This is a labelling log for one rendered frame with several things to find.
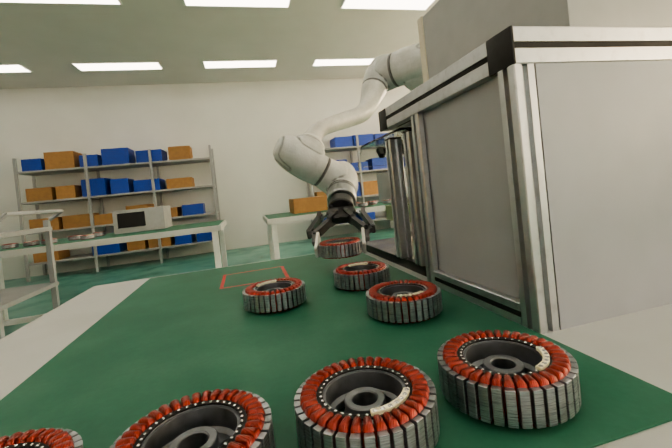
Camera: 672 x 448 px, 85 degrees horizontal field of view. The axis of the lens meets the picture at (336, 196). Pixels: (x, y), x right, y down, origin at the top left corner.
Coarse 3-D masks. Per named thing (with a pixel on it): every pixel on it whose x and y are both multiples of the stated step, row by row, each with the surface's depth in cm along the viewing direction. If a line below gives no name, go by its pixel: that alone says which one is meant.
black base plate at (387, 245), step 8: (376, 240) 117; (384, 240) 116; (392, 240) 114; (368, 248) 110; (376, 248) 103; (384, 248) 101; (392, 248) 100; (384, 256) 97; (392, 256) 92; (400, 264) 87; (408, 264) 83; (416, 264) 79; (424, 272) 75
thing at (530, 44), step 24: (480, 48) 48; (504, 48) 44; (528, 48) 43; (552, 48) 44; (576, 48) 45; (600, 48) 46; (624, 48) 47; (648, 48) 48; (456, 72) 54; (480, 72) 49; (408, 96) 70; (432, 96) 61; (384, 120) 82; (408, 120) 74
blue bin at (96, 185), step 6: (84, 180) 613; (90, 180) 615; (96, 180) 616; (102, 180) 618; (108, 180) 636; (84, 186) 613; (90, 186) 615; (96, 186) 616; (102, 186) 618; (108, 186) 634; (84, 192) 613; (96, 192) 616; (102, 192) 618; (108, 192) 631
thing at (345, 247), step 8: (328, 240) 93; (336, 240) 94; (344, 240) 93; (352, 240) 91; (360, 240) 89; (320, 248) 88; (328, 248) 86; (336, 248) 86; (344, 248) 86; (352, 248) 86; (360, 248) 88; (320, 256) 88; (328, 256) 86; (336, 256) 85; (344, 256) 85; (352, 256) 86
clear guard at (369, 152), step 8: (400, 128) 79; (408, 128) 80; (384, 136) 88; (392, 136) 89; (400, 136) 90; (368, 144) 100; (376, 144) 102; (384, 144) 104; (360, 152) 107; (368, 152) 107; (376, 152) 108; (384, 152) 109; (360, 160) 109; (368, 160) 110; (376, 160) 110; (384, 160) 111
